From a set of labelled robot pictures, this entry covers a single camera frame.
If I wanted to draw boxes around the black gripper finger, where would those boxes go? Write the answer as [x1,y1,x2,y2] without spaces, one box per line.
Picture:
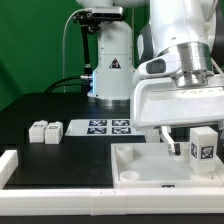
[159,126,181,156]

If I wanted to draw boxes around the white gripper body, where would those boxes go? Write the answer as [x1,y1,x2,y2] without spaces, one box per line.
[130,75,224,130]

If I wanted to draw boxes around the white square tabletop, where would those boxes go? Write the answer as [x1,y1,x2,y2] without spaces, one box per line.
[111,142,224,188]

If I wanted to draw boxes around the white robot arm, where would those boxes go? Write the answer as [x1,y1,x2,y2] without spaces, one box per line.
[76,0,224,154]

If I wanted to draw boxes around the white tag sheet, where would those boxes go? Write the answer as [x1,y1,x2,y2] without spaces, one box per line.
[65,119,143,136]

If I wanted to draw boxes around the white U-shaped fence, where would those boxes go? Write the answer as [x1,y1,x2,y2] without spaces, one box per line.
[0,150,224,216]

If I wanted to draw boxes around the black camera on stand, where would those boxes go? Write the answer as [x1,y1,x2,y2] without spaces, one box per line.
[72,6,125,91]

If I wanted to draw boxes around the black cable bundle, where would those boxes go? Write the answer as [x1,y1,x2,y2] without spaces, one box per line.
[43,75,88,94]

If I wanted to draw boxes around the white thin cable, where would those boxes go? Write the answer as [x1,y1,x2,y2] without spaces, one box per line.
[62,8,88,94]

